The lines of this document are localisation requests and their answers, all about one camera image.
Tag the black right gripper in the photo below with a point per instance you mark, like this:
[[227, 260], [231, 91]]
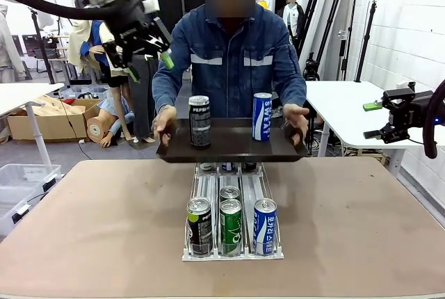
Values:
[[412, 116]]

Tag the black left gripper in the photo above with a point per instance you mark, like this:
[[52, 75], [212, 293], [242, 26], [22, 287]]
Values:
[[130, 22]]

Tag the black Pepsi can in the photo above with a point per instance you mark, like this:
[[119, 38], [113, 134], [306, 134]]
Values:
[[250, 166], [200, 229], [200, 125]]

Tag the blue Pocari Sweat can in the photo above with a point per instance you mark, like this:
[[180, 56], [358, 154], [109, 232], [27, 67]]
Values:
[[227, 166], [265, 229], [261, 118]]

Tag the dark brown serving tray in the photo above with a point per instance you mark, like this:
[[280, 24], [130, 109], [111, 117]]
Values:
[[231, 146]]

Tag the person's right forearm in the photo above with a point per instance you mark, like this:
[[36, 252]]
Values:
[[163, 87]]

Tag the person's left forearm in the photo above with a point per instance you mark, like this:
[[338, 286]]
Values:
[[293, 87]]

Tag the person in denim jacket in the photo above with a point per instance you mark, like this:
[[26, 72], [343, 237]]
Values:
[[229, 69]]

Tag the person's right hand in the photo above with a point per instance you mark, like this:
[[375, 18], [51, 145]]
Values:
[[165, 120]]

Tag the person's left hand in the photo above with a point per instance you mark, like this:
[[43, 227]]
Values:
[[297, 120]]

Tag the wooden crate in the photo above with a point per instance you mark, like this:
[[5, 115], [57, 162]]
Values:
[[368, 155]]

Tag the lying mannequin in light blue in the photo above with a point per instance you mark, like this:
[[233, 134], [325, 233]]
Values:
[[95, 128]]

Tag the grey reflective panel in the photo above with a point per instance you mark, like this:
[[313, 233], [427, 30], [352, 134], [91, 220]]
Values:
[[47, 22]]

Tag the black tripod stand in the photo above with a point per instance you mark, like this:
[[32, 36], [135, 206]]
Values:
[[41, 43]]

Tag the black light stand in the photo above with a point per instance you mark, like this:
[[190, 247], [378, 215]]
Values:
[[373, 5]]

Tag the brown cardboard box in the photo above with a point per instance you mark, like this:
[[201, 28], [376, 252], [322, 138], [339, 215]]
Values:
[[59, 127]]

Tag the mannequin with grey coat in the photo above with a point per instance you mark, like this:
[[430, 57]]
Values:
[[8, 45]]

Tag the green Chilsung cider can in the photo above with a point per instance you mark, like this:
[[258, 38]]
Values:
[[229, 193], [206, 166], [230, 229]]

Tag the mannequin with white jacket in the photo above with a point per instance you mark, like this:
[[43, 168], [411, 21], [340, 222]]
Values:
[[290, 17]]

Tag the white can dispenser rack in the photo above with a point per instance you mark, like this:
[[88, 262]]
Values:
[[248, 187]]

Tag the clear plastic storage bin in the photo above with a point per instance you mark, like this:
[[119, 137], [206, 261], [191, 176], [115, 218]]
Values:
[[21, 174], [10, 208]]

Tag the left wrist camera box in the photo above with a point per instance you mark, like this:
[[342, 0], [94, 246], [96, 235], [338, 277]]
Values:
[[152, 6]]

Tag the black camera on tripod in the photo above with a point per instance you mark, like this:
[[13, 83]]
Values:
[[311, 69]]

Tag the dark mannequin base plate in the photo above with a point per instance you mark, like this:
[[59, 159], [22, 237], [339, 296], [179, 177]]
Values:
[[139, 144]]

